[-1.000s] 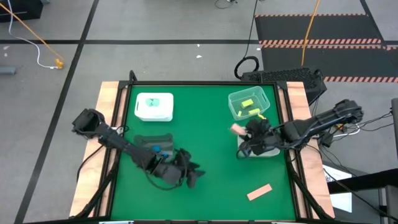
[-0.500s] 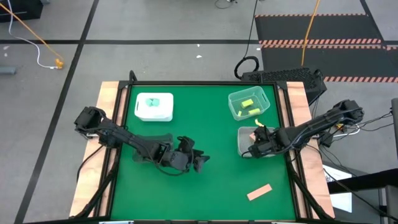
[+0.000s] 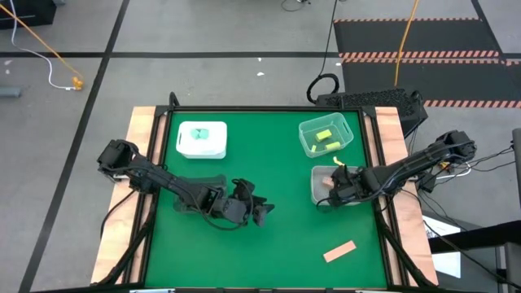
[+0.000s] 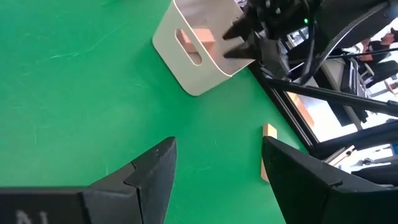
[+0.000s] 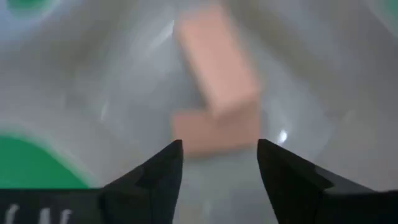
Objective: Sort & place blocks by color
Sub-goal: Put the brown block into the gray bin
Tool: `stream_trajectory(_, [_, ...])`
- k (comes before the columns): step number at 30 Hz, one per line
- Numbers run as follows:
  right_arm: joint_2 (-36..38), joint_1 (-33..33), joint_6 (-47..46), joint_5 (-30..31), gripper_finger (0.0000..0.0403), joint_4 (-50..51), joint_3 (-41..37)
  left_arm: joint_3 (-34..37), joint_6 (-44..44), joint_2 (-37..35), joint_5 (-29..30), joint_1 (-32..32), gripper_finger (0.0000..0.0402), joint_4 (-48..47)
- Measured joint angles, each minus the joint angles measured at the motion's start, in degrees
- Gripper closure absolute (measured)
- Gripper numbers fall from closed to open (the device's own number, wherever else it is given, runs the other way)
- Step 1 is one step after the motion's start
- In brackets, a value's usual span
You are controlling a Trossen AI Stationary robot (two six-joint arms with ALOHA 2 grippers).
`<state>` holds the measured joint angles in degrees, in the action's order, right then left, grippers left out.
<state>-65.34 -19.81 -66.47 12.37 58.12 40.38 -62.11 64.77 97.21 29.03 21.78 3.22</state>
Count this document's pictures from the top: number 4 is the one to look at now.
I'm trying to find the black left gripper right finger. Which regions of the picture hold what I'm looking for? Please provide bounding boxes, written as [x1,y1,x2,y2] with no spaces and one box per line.
[261,135,398,224]

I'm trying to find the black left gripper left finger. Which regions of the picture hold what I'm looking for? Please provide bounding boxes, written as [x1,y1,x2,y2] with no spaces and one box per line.
[82,136,178,224]

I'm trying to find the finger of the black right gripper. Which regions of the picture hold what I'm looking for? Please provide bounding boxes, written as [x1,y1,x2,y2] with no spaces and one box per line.
[221,17,252,41]
[223,39,264,60]

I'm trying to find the salmon pink block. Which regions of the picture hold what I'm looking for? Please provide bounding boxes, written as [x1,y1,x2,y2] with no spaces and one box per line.
[177,27,216,54]

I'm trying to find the white plastic bin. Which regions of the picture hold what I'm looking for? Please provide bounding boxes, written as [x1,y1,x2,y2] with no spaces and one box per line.
[152,0,256,97]

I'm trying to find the thin tan wooden block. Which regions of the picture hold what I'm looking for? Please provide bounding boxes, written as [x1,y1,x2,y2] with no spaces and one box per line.
[260,123,278,183]

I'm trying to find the person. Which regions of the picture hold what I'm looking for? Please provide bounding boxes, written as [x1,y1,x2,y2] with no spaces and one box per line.
[359,27,398,63]

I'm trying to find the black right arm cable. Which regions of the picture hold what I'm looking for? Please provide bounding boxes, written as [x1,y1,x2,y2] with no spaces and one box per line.
[287,18,331,85]

